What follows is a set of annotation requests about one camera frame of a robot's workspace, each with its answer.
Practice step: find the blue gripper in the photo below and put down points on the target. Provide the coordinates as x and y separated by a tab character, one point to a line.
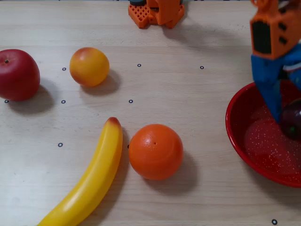
265	77

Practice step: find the dark purple plum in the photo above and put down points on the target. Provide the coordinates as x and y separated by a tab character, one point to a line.
292	117

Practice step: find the orange robot base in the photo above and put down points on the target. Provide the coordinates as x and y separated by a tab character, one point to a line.
138	16

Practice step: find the red speckled bowl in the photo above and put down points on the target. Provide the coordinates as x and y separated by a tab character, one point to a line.
265	150

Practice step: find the orange fruit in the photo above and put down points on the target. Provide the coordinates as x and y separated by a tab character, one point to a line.
155	153

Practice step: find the dark gray base clamp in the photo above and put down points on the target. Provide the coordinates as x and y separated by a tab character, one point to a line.
137	2

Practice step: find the yellow orange peach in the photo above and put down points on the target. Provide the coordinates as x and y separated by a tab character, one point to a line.
89	67

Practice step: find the yellow banana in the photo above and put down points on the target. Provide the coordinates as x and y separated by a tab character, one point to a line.
98	169

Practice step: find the red apple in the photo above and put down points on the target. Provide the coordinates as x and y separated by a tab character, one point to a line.
17	75

